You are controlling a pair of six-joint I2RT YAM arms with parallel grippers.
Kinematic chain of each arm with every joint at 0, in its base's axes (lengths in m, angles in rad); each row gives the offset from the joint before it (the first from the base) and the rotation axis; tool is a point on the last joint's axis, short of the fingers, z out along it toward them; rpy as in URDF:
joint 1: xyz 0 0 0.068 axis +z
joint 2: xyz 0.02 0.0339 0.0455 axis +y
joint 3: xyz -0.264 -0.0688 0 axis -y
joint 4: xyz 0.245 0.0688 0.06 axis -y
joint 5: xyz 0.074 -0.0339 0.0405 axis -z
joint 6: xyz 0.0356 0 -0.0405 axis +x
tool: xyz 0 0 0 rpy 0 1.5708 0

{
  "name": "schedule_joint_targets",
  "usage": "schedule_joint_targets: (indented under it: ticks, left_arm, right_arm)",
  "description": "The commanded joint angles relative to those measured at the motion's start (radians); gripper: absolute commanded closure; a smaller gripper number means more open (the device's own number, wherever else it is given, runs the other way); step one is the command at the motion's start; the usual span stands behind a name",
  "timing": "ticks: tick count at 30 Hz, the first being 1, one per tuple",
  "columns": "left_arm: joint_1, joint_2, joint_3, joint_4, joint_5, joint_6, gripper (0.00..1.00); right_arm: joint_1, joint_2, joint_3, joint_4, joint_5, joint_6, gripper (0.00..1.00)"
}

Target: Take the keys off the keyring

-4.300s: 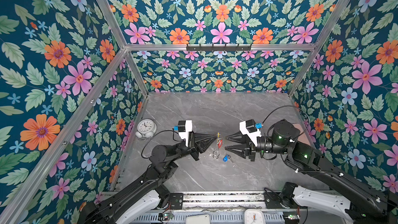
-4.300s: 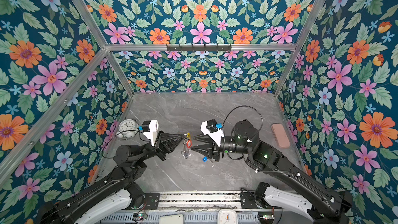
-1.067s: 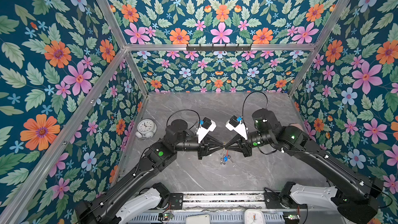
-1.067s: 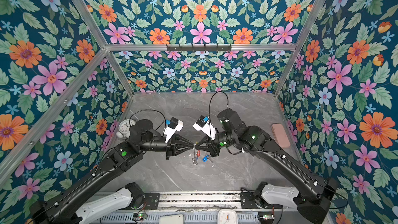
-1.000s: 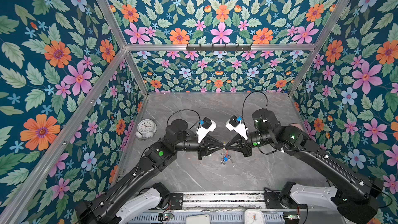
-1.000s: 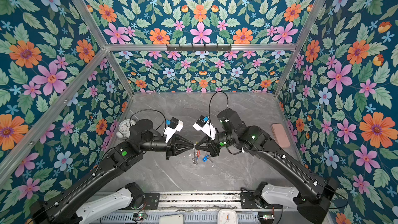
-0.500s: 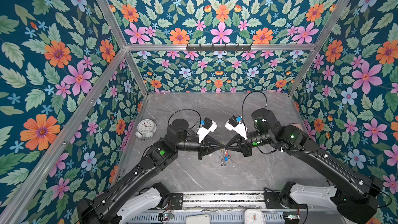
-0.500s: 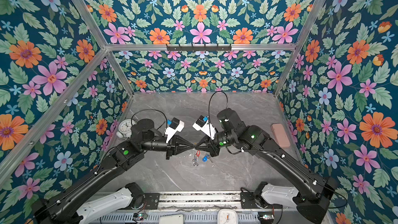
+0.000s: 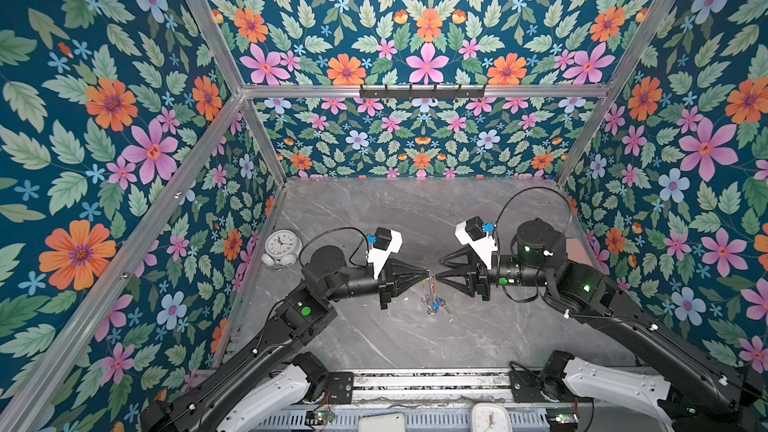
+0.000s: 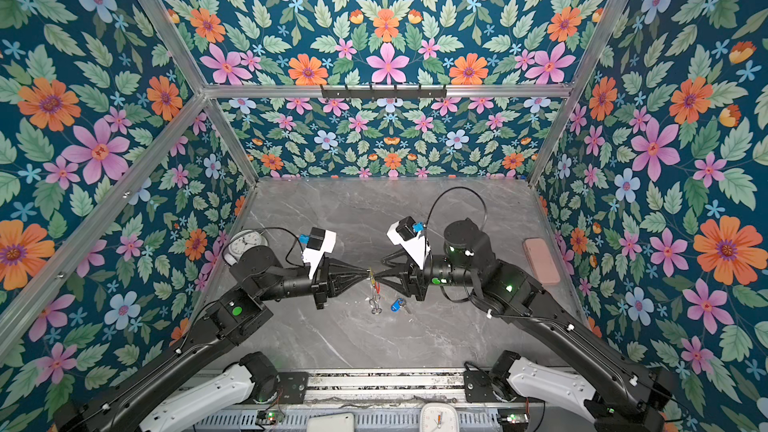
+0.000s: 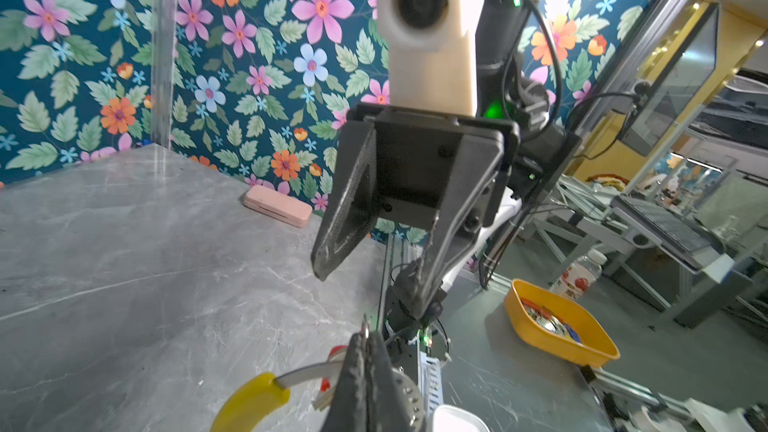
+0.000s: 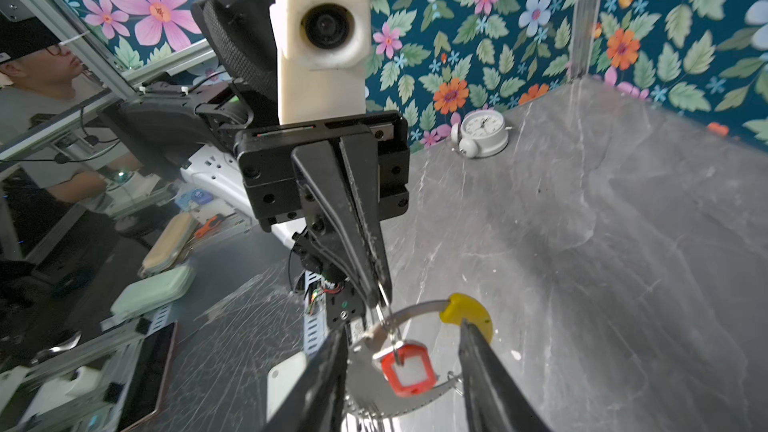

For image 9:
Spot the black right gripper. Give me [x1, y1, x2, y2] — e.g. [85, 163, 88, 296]
[435, 245, 552, 303]

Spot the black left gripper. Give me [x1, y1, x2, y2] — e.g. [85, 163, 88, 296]
[325, 256, 432, 311]

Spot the large grey perforated keyring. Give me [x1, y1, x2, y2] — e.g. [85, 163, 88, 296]
[422, 271, 437, 310]

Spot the key with blue tag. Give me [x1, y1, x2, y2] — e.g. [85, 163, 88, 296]
[427, 297, 446, 315]

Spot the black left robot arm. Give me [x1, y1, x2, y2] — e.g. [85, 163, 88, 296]
[140, 245, 428, 431]

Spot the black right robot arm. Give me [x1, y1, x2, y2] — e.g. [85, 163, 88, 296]
[436, 217, 764, 431]

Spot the white alarm clock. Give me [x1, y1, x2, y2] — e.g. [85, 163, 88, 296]
[261, 229, 303, 268]

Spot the white square clock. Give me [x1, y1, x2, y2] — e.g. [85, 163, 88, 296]
[470, 403, 513, 432]

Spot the white device at front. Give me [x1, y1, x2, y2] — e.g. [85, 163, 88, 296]
[358, 413, 406, 432]

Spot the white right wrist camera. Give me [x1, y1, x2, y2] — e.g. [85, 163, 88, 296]
[455, 216, 498, 271]

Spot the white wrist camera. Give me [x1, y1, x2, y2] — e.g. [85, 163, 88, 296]
[366, 227, 403, 279]
[455, 216, 498, 271]

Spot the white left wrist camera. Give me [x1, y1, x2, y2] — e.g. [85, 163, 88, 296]
[366, 227, 403, 279]

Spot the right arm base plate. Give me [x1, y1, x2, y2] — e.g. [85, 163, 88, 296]
[508, 369, 575, 403]

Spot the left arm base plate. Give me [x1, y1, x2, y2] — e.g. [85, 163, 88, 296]
[301, 371, 355, 405]

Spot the black hook rail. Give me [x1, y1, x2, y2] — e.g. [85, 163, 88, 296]
[358, 84, 486, 101]

